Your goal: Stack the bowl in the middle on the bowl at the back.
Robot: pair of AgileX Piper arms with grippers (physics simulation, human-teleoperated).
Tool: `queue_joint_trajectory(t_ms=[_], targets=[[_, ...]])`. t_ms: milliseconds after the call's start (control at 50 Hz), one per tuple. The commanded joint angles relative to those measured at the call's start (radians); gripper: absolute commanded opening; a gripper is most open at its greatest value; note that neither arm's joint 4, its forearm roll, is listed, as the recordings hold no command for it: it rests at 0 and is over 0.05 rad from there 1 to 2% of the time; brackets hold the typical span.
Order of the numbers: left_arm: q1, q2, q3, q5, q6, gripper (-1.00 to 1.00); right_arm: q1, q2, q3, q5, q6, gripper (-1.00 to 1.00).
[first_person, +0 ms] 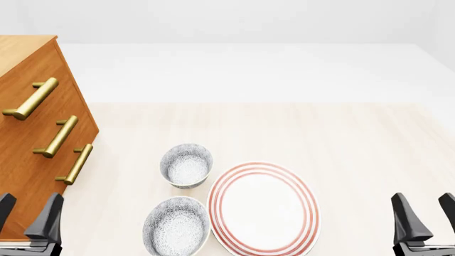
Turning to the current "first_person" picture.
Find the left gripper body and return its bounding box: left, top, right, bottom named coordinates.
left=0, top=239, right=63, bottom=256

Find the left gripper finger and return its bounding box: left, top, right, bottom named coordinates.
left=0, top=192, right=17, bottom=233
left=23, top=192, right=65, bottom=241

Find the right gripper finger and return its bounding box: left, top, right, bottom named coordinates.
left=437, top=192, right=455, bottom=233
left=390, top=192, right=435, bottom=245

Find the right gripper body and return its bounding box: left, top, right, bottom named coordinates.
left=392, top=240, right=455, bottom=256

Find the grey patterned bowl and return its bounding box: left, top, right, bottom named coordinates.
left=159, top=143, right=214, bottom=190
left=142, top=196, right=211, bottom=256

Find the wooden drawer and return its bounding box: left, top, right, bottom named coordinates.
left=0, top=81, right=90, bottom=241
left=0, top=39, right=76, bottom=166
left=24, top=111, right=100, bottom=241

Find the white plate with red rings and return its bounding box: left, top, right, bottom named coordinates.
left=206, top=160, right=322, bottom=256

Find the wooden cabinet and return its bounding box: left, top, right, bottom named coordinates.
left=0, top=34, right=100, bottom=242

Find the brass drawer handle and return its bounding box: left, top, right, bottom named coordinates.
left=1, top=77, right=60, bottom=122
left=32, top=114, right=79, bottom=159
left=55, top=143, right=94, bottom=186

